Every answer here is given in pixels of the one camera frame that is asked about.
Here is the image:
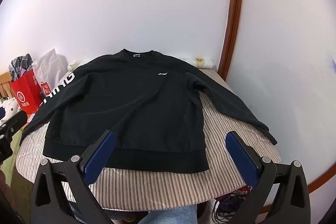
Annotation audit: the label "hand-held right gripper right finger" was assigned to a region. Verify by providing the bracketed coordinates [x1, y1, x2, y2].
[225, 130, 311, 224]

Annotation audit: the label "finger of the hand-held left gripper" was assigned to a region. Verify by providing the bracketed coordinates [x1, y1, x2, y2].
[0, 134, 13, 161]
[0, 111, 28, 135]

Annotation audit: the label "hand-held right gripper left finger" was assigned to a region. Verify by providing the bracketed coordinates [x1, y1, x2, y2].
[30, 130, 117, 224]

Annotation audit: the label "black sweatshirt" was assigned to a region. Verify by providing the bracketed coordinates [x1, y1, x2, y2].
[20, 48, 278, 175]

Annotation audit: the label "white flowered pillow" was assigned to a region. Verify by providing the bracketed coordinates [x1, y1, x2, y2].
[0, 97, 20, 120]

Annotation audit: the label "green blanket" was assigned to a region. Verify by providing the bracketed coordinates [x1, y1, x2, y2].
[0, 119, 24, 188]

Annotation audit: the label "red paper bag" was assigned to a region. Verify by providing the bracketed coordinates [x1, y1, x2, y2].
[10, 68, 44, 114]

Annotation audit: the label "wooden headboard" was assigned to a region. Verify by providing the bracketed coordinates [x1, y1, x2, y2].
[0, 70, 16, 100]

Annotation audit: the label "plaid cloth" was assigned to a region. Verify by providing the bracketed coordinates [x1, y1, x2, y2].
[9, 53, 37, 81]

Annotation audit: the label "striped mattress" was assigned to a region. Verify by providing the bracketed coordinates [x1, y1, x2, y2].
[15, 57, 282, 214]

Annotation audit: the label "white plastic bag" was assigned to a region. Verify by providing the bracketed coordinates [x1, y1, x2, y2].
[35, 48, 69, 91]

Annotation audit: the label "brown wooden baseboard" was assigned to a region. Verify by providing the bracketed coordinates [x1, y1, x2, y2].
[306, 161, 334, 197]

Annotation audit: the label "black cables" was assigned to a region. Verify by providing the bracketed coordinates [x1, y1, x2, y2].
[213, 186, 252, 224]

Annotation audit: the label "brown wooden door frame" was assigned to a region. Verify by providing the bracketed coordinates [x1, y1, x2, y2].
[217, 0, 245, 81]

